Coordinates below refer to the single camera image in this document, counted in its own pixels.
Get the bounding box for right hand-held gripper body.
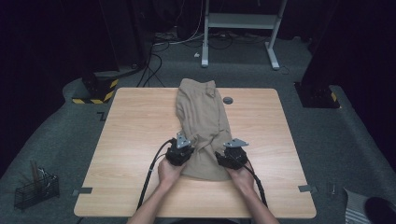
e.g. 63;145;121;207
222;137;250;171

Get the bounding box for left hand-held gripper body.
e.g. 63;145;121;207
164;131;195;167

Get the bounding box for beige shorts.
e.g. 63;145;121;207
175;77;234;182

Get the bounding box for person's left hand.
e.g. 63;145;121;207
157;158;185;189

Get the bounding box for person's right hand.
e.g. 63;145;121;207
228;164;256;195

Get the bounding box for grey tape strip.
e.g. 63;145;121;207
297;184;318;194
72;187;93;197

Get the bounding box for black yellow striped stand base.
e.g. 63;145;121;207
72;70;120;105

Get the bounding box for grey striped cloth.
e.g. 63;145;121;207
344;188;375;224

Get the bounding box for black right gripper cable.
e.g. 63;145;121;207
242;161;269;209

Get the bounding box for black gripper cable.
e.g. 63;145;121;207
242;161;269;209
136;138;174;212

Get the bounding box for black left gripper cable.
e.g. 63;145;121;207
136;138;174;212

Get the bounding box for black floor cables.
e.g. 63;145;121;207
135;31;171;89

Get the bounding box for white cable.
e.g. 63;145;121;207
152;0;205;48

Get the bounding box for white metal stand frame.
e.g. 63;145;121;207
200;0;289;71

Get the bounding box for black wire basket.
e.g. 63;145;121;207
13;160;61;213

